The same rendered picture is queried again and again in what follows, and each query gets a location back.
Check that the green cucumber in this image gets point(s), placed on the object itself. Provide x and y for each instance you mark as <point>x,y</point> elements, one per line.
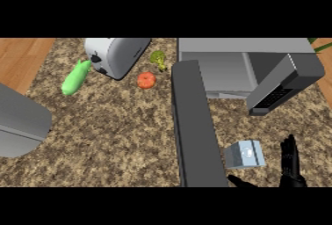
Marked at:
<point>76,78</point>

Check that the white toaster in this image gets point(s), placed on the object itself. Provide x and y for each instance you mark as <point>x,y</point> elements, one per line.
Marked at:
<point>114,55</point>

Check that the green broccoli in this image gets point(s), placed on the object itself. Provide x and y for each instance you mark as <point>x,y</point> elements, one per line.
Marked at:
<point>158,59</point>

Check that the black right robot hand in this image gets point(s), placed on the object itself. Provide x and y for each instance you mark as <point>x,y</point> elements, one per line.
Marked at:
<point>291,167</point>

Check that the dark grey microwave door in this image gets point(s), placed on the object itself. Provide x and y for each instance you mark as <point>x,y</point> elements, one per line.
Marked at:
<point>197,126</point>

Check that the pale blue milk carton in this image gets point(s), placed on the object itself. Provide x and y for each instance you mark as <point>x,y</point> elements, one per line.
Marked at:
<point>247,154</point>

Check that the grey microwave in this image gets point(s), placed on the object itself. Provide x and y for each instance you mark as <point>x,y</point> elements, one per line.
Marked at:
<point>259,73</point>

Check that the orange tomato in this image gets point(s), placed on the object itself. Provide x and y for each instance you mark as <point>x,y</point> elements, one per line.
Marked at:
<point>146,80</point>

